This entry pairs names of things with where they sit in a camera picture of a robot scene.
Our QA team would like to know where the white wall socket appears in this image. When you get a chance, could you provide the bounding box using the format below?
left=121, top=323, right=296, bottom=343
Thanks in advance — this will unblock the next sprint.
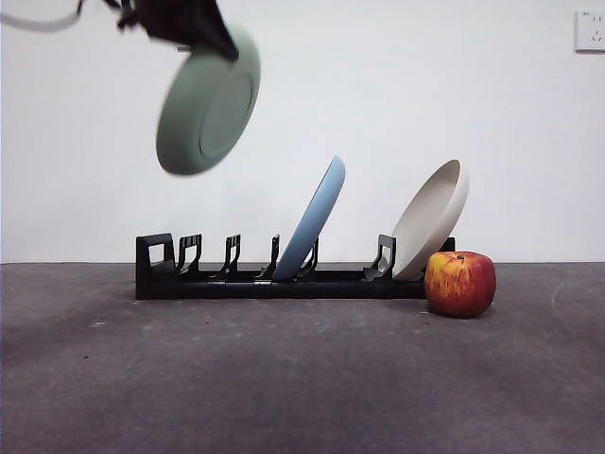
left=575, top=11, right=605, bottom=53

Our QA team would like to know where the black plate rack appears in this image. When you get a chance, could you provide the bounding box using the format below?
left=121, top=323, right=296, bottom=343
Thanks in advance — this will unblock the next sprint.
left=135, top=233, right=458, bottom=301

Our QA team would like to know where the red yellow apple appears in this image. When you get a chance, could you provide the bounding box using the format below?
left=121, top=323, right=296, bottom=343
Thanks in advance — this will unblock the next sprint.
left=423, top=251, right=497, bottom=318

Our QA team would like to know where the grey cable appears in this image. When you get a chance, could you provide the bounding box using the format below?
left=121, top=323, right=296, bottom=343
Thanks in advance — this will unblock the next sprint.
left=0, top=9, right=82, bottom=34

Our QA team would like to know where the blue round plate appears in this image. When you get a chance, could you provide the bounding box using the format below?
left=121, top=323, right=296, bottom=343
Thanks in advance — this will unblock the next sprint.
left=272, top=154, right=349, bottom=280

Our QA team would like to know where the green round plate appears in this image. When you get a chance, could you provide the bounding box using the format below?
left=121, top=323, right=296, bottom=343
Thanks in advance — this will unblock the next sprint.
left=155, top=23, right=262, bottom=178

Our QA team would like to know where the beige round plate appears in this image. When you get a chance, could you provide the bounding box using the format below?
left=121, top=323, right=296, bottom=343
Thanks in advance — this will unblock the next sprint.
left=390, top=158, right=471, bottom=281

